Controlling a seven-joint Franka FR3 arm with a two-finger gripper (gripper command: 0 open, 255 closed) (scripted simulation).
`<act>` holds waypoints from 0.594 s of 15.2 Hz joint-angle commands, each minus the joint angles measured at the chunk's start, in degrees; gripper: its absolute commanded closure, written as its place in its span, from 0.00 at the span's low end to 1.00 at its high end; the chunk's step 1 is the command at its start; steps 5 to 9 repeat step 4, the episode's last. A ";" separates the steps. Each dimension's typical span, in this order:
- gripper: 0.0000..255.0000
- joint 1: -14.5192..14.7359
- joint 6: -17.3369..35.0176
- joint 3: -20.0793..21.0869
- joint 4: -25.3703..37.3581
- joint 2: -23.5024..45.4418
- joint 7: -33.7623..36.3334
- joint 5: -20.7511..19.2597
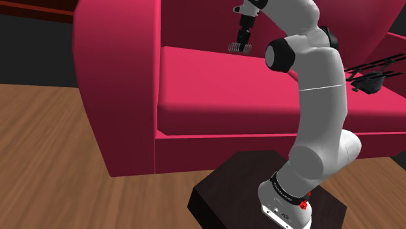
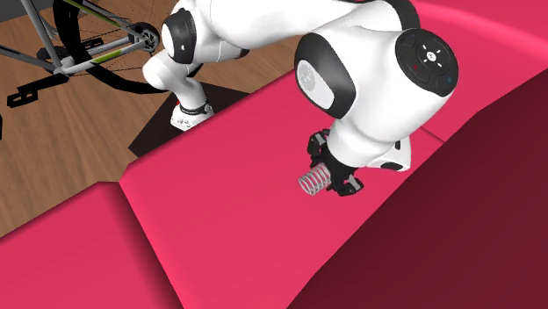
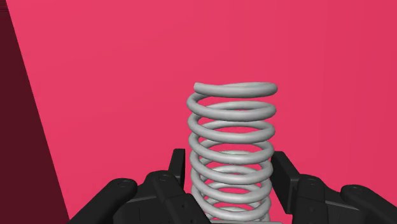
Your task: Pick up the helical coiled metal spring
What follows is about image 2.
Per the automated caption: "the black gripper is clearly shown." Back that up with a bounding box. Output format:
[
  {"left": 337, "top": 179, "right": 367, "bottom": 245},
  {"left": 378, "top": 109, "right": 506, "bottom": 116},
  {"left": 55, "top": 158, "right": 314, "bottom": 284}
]
[{"left": 306, "top": 129, "right": 365, "bottom": 198}]

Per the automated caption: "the silver metal coil spring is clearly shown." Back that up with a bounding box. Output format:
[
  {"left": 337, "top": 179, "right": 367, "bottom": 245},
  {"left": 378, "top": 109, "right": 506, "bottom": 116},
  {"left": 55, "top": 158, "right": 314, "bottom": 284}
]
[{"left": 298, "top": 163, "right": 333, "bottom": 197}]

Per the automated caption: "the red sofa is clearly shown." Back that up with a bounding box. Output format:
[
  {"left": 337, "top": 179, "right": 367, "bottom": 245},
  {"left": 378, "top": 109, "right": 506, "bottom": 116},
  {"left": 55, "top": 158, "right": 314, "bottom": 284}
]
[{"left": 0, "top": 0, "right": 548, "bottom": 309}]

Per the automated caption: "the grey and black bicycle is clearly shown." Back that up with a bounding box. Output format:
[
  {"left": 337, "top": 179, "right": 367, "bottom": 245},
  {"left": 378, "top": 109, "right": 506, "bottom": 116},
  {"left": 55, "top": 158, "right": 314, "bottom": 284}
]
[{"left": 0, "top": 0, "right": 203, "bottom": 109}]

